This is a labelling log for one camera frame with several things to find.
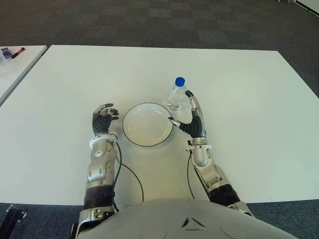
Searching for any white plate with black rim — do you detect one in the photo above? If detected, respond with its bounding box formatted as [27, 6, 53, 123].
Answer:
[122, 102, 174, 147]

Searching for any black wheeled stand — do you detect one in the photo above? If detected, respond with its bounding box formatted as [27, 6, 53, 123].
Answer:
[0, 204, 27, 239]

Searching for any white board panel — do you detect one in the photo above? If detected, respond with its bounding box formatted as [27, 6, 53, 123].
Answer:
[295, 0, 319, 18]

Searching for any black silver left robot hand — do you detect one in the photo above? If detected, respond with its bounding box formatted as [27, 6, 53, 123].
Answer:
[92, 103, 120, 134]

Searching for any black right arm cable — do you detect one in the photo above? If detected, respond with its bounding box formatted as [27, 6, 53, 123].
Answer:
[186, 150, 196, 200]

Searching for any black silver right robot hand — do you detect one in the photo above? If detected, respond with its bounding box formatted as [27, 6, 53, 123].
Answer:
[167, 90, 208, 139]

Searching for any small white table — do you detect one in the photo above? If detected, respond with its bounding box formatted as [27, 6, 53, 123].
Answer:
[0, 45, 48, 107]

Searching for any red black marker pen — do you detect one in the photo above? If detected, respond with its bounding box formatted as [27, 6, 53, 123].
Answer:
[7, 46, 25, 60]

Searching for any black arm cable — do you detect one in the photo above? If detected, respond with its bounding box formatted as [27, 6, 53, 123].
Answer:
[111, 139, 145, 212]
[186, 150, 196, 200]

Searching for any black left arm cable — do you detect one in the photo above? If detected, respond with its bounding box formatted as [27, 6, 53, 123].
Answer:
[111, 139, 145, 212]

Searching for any clear water bottle blue cap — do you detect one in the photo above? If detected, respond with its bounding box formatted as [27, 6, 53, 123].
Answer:
[167, 76, 187, 112]

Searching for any grey robot torso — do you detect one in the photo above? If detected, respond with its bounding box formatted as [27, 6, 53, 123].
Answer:
[82, 198, 319, 239]

